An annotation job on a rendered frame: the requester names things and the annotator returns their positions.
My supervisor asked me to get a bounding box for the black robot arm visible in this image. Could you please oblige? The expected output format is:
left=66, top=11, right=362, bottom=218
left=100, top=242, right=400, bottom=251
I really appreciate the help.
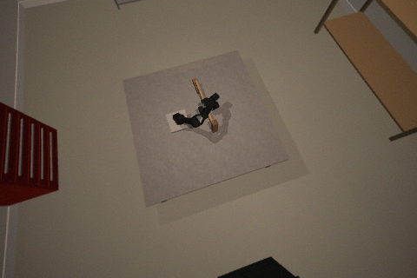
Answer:
left=173, top=93, right=220, bottom=128

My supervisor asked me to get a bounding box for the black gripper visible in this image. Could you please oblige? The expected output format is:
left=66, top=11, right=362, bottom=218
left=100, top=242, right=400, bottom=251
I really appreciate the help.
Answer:
left=198, top=101, right=220, bottom=114

